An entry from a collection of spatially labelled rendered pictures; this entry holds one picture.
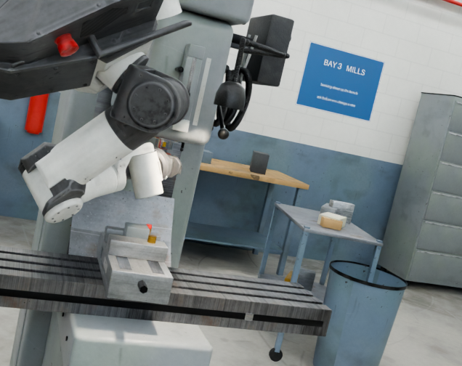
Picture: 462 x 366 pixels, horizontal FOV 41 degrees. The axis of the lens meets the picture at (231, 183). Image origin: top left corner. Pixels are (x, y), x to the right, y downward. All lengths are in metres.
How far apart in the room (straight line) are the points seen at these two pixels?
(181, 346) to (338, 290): 2.24
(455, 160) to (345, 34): 1.69
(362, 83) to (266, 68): 4.81
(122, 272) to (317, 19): 5.20
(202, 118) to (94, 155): 0.49
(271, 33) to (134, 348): 1.01
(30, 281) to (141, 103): 0.66
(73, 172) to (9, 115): 4.66
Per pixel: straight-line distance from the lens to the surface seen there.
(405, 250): 6.66
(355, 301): 3.65
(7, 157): 5.84
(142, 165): 1.38
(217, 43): 1.57
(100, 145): 1.13
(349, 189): 6.77
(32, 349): 2.17
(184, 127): 1.51
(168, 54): 1.53
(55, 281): 1.56
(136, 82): 1.06
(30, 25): 1.00
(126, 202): 2.01
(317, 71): 6.44
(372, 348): 3.79
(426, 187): 6.54
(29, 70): 1.06
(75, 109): 1.97
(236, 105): 1.42
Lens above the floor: 1.43
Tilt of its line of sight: 7 degrees down
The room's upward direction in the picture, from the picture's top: 13 degrees clockwise
